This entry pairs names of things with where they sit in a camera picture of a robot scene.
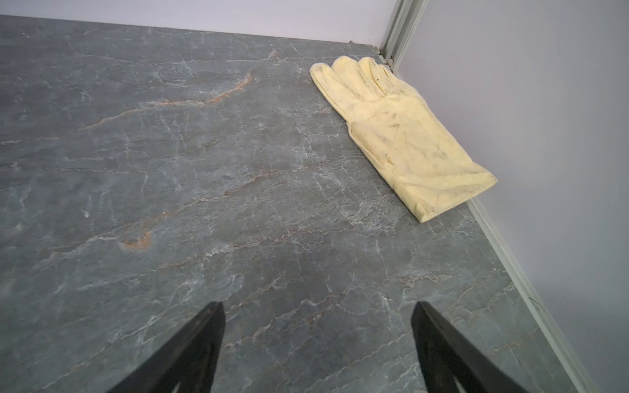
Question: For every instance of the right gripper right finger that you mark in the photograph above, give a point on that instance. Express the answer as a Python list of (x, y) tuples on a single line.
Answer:
[(449, 362)]

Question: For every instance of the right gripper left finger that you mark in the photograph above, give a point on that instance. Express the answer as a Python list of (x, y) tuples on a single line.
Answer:
[(187, 362)]

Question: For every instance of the beige work glove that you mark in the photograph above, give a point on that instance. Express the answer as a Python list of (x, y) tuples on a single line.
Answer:
[(404, 141)]

